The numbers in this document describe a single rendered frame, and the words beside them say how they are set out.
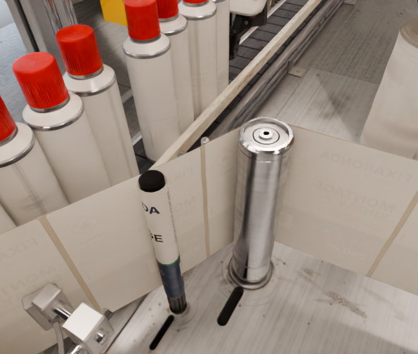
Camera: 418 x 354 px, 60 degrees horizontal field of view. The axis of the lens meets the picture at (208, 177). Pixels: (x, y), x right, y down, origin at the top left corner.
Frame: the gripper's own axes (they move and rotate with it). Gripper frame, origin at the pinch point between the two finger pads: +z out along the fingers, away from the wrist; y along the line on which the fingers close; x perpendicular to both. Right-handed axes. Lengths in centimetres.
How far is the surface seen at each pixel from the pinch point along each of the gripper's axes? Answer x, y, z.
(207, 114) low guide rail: -11.9, 4.1, 7.3
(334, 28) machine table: 40.1, 8.0, -2.5
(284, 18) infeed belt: 27.8, -0.7, -3.4
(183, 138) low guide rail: -17.4, 3.9, 9.3
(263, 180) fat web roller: -33.6, 19.8, 1.8
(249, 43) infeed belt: 15.0, -2.5, 1.3
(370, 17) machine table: 49, 14, -6
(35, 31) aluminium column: -25.1, -13.2, -1.0
